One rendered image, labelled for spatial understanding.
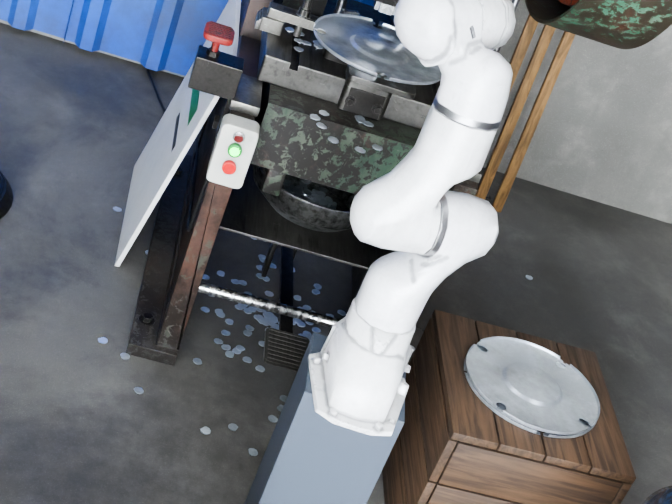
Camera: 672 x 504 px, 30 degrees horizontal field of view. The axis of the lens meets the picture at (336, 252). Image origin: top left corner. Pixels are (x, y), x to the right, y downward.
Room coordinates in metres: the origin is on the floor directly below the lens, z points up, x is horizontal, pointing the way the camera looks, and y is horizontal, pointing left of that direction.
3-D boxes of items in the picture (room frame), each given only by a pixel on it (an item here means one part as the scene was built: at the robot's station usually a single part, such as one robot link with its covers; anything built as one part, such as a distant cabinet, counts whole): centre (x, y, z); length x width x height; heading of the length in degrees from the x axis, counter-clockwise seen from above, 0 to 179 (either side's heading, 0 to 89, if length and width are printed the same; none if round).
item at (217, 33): (2.29, 0.37, 0.72); 0.07 x 0.06 x 0.08; 12
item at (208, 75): (2.30, 0.35, 0.62); 0.10 x 0.06 x 0.20; 102
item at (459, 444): (2.14, -0.47, 0.18); 0.40 x 0.38 x 0.35; 13
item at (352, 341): (1.77, -0.12, 0.52); 0.22 x 0.19 x 0.14; 7
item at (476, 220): (1.83, -0.15, 0.71); 0.18 x 0.11 x 0.25; 118
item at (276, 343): (2.45, 0.07, 0.14); 0.59 x 0.10 x 0.05; 12
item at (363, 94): (2.41, 0.06, 0.72); 0.25 x 0.14 x 0.14; 12
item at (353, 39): (2.46, 0.07, 0.78); 0.29 x 0.29 x 0.01
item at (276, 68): (2.58, 0.10, 0.68); 0.45 x 0.30 x 0.06; 102
